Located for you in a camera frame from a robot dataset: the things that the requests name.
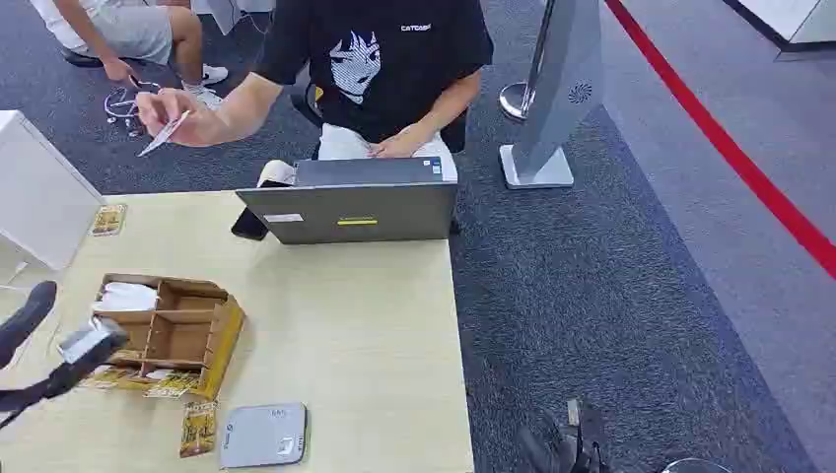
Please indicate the person in black shirt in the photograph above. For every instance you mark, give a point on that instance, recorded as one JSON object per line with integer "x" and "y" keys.
{"x": 392, "y": 65}

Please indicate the grey laptop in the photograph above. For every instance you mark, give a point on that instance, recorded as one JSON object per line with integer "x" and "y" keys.
{"x": 356, "y": 209}

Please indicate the white cabinet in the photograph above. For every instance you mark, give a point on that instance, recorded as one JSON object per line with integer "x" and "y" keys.
{"x": 39, "y": 189}

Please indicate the grey flat square device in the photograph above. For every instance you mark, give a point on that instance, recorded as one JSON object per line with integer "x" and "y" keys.
{"x": 263, "y": 436}

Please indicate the grey standing kiosk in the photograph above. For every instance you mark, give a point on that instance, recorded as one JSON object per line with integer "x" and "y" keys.
{"x": 562, "y": 91}

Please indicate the seated person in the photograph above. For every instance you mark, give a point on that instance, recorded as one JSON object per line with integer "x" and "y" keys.
{"x": 124, "y": 29}

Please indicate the white card stack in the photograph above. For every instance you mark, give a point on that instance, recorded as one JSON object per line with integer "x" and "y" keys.
{"x": 125, "y": 297}

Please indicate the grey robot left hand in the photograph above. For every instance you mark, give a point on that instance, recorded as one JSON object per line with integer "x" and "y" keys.
{"x": 29, "y": 307}

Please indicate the red floor tape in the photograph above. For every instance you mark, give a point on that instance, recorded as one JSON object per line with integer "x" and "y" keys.
{"x": 731, "y": 147}

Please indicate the silver foil card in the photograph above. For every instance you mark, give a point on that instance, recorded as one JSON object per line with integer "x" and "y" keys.
{"x": 83, "y": 343}

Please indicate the chrome stanchion post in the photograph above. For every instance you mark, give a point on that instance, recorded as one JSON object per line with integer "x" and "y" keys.
{"x": 522, "y": 94}

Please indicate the person's left hand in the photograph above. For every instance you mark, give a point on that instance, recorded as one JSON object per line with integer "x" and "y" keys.
{"x": 392, "y": 147}

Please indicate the white folded paper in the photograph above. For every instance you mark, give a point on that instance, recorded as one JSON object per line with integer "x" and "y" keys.
{"x": 277, "y": 173}

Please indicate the yellow card pack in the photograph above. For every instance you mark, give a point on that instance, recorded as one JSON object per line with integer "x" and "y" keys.
{"x": 198, "y": 429}
{"x": 108, "y": 220}
{"x": 171, "y": 385}
{"x": 108, "y": 377}

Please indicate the white furniture piece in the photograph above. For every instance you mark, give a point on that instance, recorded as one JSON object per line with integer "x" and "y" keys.
{"x": 232, "y": 13}

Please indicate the person's right hand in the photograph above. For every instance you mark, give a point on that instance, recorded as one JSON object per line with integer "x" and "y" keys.
{"x": 186, "y": 117}

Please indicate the wooden compartment card box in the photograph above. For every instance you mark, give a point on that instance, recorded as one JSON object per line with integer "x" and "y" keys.
{"x": 186, "y": 333}

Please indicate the black phone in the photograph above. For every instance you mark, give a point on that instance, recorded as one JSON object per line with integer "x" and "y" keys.
{"x": 248, "y": 225}

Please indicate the white platform edge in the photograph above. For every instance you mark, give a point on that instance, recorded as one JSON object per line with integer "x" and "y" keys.
{"x": 793, "y": 23}

